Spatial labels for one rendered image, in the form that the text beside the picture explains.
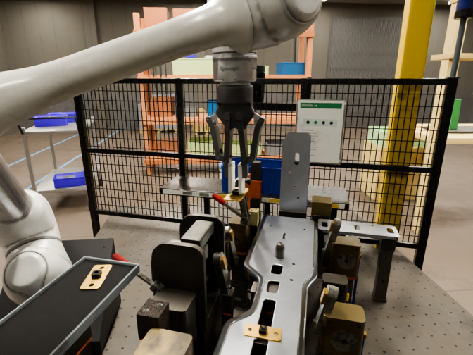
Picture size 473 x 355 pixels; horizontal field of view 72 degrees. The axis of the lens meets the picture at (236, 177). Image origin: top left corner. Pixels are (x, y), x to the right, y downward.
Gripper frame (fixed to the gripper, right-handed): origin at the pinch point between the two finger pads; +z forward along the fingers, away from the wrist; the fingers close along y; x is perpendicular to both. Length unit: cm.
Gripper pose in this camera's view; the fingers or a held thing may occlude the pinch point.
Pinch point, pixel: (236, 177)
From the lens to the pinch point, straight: 73.2
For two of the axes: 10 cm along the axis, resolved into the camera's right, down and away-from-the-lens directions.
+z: 0.1, 9.5, 3.0
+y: 9.6, 0.7, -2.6
